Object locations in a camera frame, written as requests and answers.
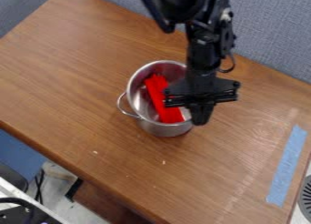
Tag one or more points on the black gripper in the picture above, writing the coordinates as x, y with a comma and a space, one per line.
201, 96

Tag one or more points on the silver metal pot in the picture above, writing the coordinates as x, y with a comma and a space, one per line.
136, 102

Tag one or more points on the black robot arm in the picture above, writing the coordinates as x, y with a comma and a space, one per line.
209, 27

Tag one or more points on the red rectangular block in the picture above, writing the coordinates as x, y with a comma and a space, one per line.
156, 84

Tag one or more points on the blue tape strip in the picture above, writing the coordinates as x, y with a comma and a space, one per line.
288, 164

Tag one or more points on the grey fan grille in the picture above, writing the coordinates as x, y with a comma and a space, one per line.
305, 198

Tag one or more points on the black device with handle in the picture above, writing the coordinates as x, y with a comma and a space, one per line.
26, 213

